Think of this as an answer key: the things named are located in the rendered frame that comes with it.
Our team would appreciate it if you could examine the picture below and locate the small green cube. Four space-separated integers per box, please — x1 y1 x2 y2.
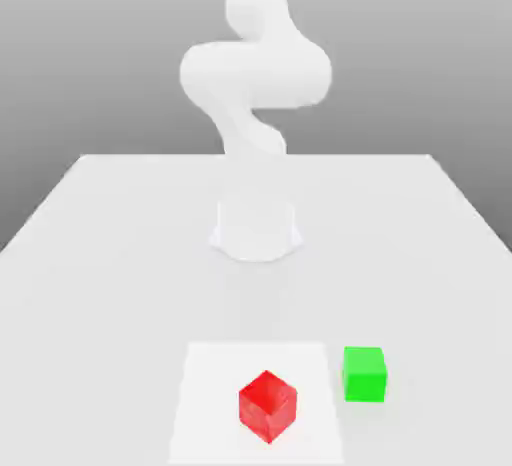
341 345 389 404

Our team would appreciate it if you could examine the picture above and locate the small red cube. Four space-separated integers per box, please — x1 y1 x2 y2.
238 369 299 445

